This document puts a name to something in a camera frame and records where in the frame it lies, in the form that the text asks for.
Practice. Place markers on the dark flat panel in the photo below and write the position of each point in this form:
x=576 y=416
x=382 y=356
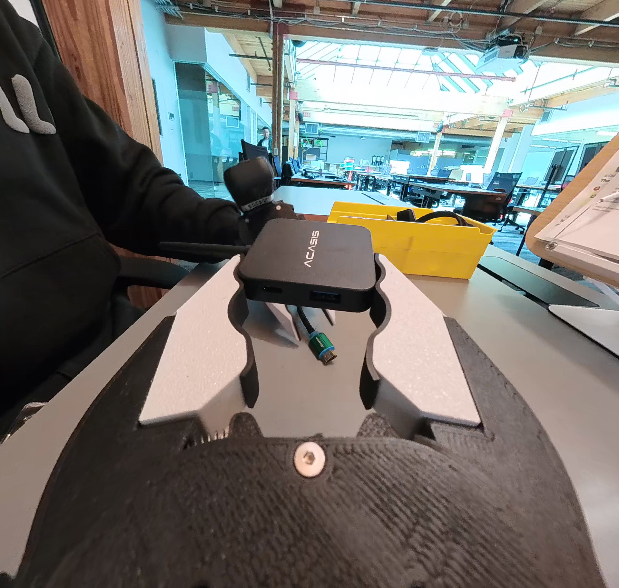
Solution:
x=532 y=283

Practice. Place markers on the person's black hoodie torso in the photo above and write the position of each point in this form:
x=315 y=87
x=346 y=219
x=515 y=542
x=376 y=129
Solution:
x=48 y=239

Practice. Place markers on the wooden board stand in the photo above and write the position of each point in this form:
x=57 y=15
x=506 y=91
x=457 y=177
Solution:
x=546 y=244

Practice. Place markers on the black chair armrest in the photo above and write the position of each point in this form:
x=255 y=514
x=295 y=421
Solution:
x=152 y=273

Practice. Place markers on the yellow plastic bin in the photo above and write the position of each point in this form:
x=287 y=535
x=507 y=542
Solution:
x=425 y=254

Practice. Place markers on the black framed board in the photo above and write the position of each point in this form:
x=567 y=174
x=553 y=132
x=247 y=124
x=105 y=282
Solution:
x=22 y=5

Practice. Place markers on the long dark office desk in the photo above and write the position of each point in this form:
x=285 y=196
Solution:
x=435 y=189

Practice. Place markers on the ceiling projector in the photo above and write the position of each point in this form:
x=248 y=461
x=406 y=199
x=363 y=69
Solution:
x=503 y=53

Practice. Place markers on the black usb hub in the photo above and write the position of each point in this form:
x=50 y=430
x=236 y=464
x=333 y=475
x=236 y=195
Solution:
x=300 y=254

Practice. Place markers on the wooden pillar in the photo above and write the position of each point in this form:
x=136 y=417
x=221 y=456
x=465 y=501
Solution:
x=96 y=41

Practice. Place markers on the black office chair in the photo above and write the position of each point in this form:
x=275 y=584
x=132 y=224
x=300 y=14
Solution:
x=254 y=151
x=495 y=196

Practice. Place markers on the person's left forearm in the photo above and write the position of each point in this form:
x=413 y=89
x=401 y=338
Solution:
x=183 y=220

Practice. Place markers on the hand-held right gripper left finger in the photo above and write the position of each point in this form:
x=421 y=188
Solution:
x=193 y=351

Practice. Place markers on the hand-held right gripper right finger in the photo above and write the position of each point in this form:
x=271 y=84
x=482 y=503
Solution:
x=420 y=351

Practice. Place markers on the white instruction sheet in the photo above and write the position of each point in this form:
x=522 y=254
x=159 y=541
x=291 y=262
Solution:
x=587 y=220

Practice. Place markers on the red steel column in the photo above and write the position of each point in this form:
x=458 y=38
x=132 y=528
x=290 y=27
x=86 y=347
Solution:
x=278 y=94

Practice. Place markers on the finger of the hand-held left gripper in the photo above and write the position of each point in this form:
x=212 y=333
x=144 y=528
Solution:
x=283 y=319
x=330 y=316

